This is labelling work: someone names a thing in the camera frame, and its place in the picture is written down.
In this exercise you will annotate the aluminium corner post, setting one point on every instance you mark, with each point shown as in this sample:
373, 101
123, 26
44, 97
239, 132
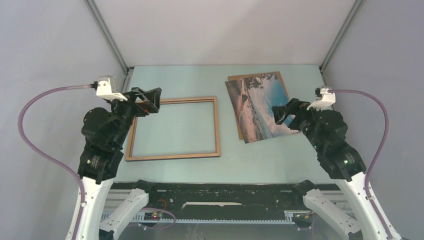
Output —
104, 30
353, 12

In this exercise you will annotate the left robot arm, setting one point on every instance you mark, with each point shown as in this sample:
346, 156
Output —
105, 132

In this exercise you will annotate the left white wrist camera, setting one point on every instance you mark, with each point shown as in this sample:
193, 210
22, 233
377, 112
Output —
106, 89

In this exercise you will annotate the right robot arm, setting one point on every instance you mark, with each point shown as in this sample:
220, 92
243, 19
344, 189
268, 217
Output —
326, 131

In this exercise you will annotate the brown backing board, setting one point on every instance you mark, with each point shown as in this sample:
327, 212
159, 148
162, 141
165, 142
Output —
238, 77

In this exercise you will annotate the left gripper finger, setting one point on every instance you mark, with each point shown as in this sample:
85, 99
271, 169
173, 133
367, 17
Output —
147, 107
152, 95

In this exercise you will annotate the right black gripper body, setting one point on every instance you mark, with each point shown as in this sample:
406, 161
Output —
303, 118

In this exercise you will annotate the left aluminium corner post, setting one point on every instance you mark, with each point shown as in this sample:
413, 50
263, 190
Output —
104, 30

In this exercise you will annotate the right aluminium corner post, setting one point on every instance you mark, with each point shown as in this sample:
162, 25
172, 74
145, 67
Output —
353, 12

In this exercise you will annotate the wooden picture frame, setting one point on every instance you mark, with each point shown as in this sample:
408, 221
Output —
172, 101

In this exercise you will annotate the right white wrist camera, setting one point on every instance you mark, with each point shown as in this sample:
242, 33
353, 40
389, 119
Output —
324, 98

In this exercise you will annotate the beach landscape photo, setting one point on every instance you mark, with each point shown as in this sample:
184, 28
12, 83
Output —
255, 106

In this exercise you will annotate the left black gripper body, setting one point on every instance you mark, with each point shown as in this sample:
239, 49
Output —
127, 111

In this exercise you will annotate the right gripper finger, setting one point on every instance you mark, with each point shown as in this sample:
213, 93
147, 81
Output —
281, 115
295, 103

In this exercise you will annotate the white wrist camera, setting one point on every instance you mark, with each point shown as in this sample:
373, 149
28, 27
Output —
324, 98
106, 89

